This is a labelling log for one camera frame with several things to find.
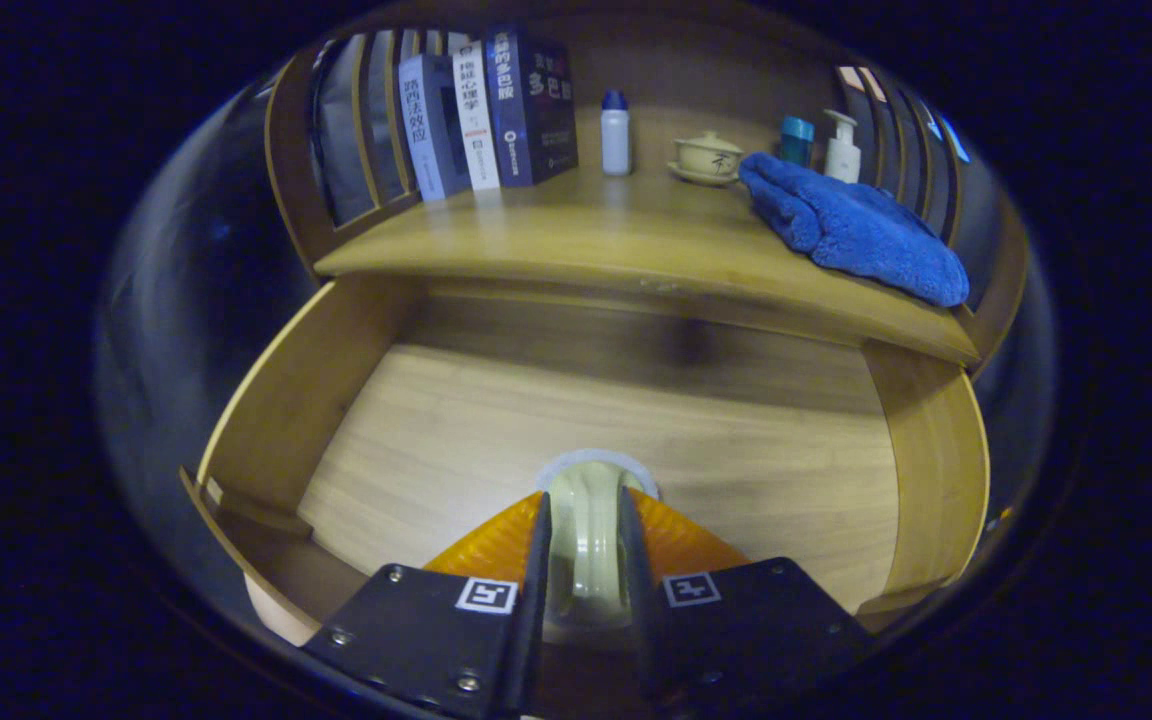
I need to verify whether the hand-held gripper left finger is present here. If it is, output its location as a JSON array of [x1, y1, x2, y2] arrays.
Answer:
[[301, 490, 553, 719]]

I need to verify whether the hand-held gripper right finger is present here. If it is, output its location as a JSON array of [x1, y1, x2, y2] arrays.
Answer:
[[618, 487, 874, 716]]

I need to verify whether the wooden drawer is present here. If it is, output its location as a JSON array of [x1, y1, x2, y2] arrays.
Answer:
[[179, 272, 992, 651]]

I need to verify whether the wooden countertop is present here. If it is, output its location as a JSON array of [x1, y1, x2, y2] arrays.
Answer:
[[314, 160, 982, 366]]

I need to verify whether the wooden cabinet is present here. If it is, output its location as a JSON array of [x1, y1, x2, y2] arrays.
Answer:
[[264, 0, 1032, 381]]

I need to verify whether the blue towel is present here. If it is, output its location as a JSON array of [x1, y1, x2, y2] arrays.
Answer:
[[738, 151, 971, 308]]

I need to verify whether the beige lidded teacup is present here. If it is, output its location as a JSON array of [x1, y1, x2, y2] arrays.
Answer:
[[667, 131, 745, 188]]

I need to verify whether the white bottle with blue cap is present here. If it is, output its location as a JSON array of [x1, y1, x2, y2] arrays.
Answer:
[[601, 89, 632, 177]]

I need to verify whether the light blue book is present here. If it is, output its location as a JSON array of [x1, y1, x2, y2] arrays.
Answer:
[[398, 53, 472, 204]]

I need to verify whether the white book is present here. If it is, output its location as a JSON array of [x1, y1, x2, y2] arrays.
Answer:
[[451, 40, 503, 193]]

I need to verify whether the teal bottle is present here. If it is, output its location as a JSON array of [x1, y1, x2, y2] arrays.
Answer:
[[778, 116, 816, 168]]

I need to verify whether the white pump bottle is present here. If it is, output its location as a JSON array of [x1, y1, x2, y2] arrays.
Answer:
[[823, 109, 863, 185]]

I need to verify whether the dark blue book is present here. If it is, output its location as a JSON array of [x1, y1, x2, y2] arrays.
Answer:
[[484, 25, 580, 189]]

